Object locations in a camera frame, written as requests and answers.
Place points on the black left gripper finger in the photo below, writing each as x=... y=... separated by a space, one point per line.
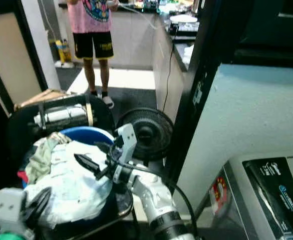
x=42 y=197

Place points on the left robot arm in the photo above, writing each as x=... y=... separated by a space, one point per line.
x=10 y=236

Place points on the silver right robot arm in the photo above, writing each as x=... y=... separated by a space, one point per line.
x=154 y=197

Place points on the grey top-load washing machine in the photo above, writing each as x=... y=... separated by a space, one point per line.
x=256 y=200

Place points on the blue plastic basin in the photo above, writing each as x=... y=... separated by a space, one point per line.
x=90 y=135

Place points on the red garment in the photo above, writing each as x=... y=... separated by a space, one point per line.
x=22 y=176

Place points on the white garment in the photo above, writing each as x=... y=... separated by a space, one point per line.
x=73 y=195

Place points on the green garment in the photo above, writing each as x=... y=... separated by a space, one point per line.
x=38 y=160

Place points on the black floor fan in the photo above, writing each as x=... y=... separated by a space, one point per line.
x=151 y=132

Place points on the brown cardboard box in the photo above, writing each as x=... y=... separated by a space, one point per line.
x=38 y=96

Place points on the beige kitchen cabinet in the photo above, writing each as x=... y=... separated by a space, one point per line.
x=159 y=65

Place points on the yellow bottle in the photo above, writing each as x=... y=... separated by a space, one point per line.
x=64 y=51

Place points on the red round washer sticker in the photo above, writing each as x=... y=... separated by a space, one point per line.
x=219 y=194

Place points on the person in pink shirt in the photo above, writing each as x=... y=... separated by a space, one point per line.
x=90 y=20

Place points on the white plate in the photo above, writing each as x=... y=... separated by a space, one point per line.
x=183 y=19

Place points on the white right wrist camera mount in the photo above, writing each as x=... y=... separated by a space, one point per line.
x=127 y=142

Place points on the black door frame post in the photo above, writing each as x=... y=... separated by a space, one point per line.
x=204 y=85

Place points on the beige door with black frame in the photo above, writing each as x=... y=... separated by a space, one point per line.
x=8 y=55

